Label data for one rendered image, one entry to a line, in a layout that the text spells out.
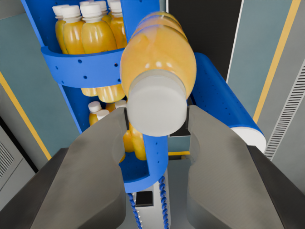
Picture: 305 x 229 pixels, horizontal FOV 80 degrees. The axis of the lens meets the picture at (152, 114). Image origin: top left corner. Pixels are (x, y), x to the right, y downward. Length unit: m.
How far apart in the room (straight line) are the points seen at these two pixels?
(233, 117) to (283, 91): 1.44
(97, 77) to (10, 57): 1.70
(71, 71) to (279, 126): 2.36
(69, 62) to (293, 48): 1.88
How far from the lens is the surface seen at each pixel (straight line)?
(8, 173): 2.58
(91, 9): 0.41
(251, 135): 0.84
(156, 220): 1.63
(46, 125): 2.35
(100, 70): 0.38
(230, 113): 0.85
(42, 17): 0.56
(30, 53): 1.94
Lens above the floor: 1.57
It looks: 53 degrees down
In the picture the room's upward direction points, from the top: 179 degrees clockwise
